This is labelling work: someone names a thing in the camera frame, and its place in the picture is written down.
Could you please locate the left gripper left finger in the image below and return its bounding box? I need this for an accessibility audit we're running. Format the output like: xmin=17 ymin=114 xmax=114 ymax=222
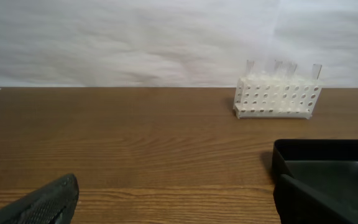
xmin=0 ymin=173 xmax=80 ymax=224

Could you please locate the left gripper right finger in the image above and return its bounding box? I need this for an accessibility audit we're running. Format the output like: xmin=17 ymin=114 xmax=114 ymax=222
xmin=273 ymin=174 xmax=358 ymax=224

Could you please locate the black tray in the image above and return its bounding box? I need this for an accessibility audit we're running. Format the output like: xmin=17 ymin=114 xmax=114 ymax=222
xmin=271 ymin=139 xmax=358 ymax=215

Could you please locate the white test tube rack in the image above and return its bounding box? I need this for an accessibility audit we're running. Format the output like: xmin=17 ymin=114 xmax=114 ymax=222
xmin=232 ymin=74 xmax=323 ymax=120

